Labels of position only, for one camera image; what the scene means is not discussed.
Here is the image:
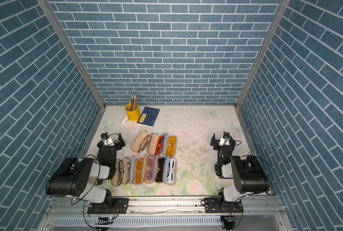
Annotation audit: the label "blue case yellow glasses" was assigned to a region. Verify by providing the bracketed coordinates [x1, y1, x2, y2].
[163, 133, 177, 157]

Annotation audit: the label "blue case white glasses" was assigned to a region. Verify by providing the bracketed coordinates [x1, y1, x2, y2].
[163, 156, 177, 185]

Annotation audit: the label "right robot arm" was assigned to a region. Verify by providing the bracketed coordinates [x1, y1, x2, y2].
[210, 132, 271, 205]

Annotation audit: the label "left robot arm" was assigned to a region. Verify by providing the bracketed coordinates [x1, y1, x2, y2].
[45, 132, 130, 207]

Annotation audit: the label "beige case black glasses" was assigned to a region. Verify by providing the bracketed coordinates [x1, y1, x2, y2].
[112, 157, 130, 187]

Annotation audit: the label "blue case orange glasses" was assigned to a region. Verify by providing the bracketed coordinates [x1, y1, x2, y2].
[130, 156, 145, 185]

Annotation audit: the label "beige case striped glasses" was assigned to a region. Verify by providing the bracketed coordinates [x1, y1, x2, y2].
[131, 131, 152, 153]

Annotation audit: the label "plaid case red glasses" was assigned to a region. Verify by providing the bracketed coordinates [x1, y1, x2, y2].
[147, 133, 165, 156]

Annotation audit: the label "beige case purple glasses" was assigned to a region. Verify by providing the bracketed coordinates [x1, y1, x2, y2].
[143, 156, 156, 184]

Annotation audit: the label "white eraser sharpener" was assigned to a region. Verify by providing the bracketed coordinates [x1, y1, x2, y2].
[121, 116, 129, 125]

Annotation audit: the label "yellow pen cup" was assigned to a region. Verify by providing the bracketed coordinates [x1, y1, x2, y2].
[125, 103, 140, 122]

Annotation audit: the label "pencils in cup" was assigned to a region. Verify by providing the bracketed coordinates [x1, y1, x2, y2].
[129, 95, 137, 111]

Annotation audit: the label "dark blue book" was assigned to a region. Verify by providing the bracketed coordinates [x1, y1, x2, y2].
[137, 106, 160, 127]

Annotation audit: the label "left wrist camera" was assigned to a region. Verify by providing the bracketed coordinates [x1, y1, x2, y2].
[102, 137, 115, 146]

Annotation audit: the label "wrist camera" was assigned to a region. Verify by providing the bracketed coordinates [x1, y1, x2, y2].
[102, 137, 115, 146]
[219, 131, 231, 146]

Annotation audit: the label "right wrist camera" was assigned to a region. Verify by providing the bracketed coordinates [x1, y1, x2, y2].
[219, 131, 231, 146]

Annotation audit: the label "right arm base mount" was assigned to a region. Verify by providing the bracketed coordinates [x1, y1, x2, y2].
[201, 197, 244, 213]

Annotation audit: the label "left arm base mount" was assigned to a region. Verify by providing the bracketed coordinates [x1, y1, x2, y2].
[87, 198, 129, 215]

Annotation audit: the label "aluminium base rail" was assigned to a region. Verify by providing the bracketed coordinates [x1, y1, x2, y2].
[39, 195, 291, 231]

